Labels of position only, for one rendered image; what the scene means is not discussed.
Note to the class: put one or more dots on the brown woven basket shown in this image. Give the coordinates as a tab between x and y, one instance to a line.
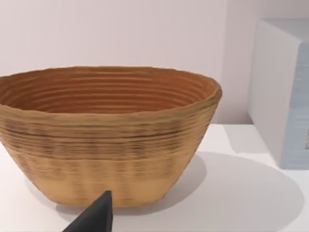
108	135

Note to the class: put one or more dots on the pale microwave oven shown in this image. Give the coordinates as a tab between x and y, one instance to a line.
272	96

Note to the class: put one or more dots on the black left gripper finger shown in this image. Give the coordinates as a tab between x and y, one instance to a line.
97	216

